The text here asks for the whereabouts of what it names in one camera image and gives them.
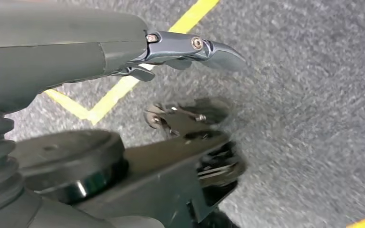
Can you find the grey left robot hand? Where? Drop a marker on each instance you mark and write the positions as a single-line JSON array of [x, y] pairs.
[[44, 47]]

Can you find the yellow floor tape square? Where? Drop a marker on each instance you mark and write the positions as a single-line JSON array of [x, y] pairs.
[[116, 91]]

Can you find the black caster wheel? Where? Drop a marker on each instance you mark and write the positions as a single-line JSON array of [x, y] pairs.
[[182, 121]]

